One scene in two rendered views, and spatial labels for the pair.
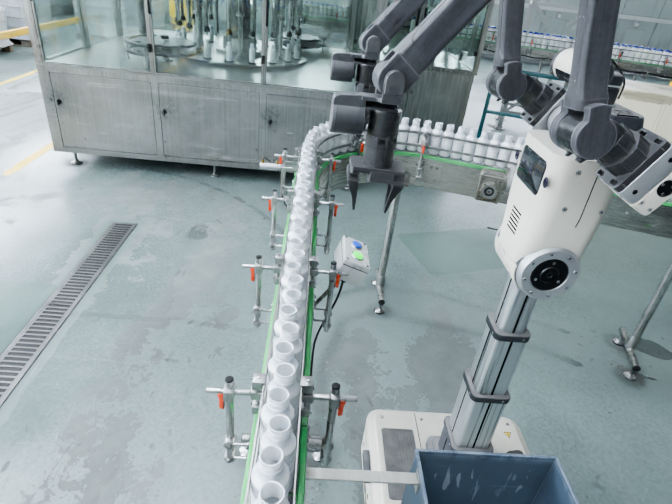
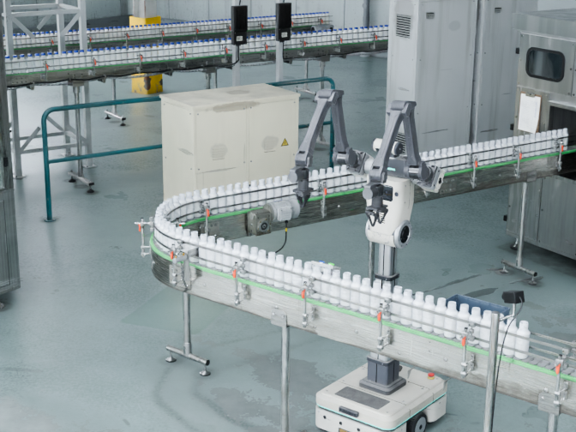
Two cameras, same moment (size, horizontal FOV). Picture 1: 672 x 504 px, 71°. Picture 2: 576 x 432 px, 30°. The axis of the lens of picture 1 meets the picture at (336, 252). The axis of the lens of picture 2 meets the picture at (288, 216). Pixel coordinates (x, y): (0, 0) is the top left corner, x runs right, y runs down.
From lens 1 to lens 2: 4.68 m
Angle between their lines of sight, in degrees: 45
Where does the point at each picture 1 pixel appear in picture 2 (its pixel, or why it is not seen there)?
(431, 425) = (351, 380)
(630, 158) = (430, 175)
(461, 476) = not seen: hidden behind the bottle
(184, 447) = not seen: outside the picture
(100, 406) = not seen: outside the picture
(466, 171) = (236, 219)
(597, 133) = (423, 171)
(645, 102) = (232, 111)
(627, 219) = (340, 210)
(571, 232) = (407, 211)
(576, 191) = (406, 193)
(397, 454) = (356, 396)
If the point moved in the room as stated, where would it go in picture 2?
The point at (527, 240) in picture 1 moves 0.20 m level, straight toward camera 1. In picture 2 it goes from (394, 222) to (413, 233)
